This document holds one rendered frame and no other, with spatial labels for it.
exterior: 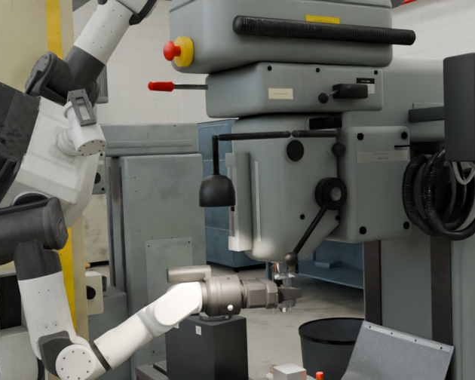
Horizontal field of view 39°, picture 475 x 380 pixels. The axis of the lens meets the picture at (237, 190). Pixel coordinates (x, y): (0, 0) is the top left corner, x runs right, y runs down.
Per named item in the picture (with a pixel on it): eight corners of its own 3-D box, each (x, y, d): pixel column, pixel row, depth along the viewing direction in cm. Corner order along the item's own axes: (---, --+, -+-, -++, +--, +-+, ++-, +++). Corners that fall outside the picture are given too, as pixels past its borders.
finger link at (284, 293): (300, 299, 151) (274, 301, 150) (300, 285, 151) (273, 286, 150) (302, 301, 150) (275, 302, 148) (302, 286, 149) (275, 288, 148)
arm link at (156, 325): (207, 302, 143) (154, 340, 139) (200, 301, 152) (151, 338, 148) (191, 277, 143) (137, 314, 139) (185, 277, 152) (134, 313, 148)
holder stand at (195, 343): (215, 396, 176) (212, 320, 175) (166, 378, 193) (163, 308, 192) (249, 384, 184) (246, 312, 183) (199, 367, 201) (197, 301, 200)
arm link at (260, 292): (278, 277, 146) (224, 280, 143) (279, 320, 146) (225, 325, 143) (263, 268, 158) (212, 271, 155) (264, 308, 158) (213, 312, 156)
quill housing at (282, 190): (275, 268, 139) (270, 111, 137) (225, 257, 156) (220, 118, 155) (347, 258, 148) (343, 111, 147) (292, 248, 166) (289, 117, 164)
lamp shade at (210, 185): (192, 206, 131) (191, 175, 131) (210, 203, 138) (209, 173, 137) (225, 206, 128) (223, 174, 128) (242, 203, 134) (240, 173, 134)
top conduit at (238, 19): (241, 32, 126) (240, 13, 126) (230, 35, 129) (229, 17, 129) (416, 44, 149) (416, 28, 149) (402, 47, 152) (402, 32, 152)
